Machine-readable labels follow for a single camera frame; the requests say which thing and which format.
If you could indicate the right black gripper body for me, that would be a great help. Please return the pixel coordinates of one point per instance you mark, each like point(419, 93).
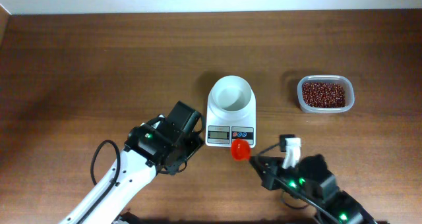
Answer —
point(275, 171)

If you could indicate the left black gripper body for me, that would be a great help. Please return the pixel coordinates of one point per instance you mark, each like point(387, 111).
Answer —
point(186, 149)

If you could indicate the orange plastic measuring scoop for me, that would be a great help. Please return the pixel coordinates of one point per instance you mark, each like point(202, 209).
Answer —
point(240, 150)

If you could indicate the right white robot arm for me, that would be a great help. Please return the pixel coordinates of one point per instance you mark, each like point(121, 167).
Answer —
point(311, 182)

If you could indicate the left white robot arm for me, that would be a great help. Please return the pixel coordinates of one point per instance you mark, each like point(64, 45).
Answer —
point(162, 145)

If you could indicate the white digital kitchen scale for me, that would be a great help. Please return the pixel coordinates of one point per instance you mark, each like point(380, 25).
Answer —
point(223, 127)

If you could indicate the white round bowl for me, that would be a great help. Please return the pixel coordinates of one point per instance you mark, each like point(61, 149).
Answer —
point(231, 93)

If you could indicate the red beans in container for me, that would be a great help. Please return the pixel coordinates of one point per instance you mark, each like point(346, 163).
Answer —
point(323, 95)

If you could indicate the clear plastic food container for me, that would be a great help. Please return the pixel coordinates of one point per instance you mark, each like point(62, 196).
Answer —
point(344, 82)

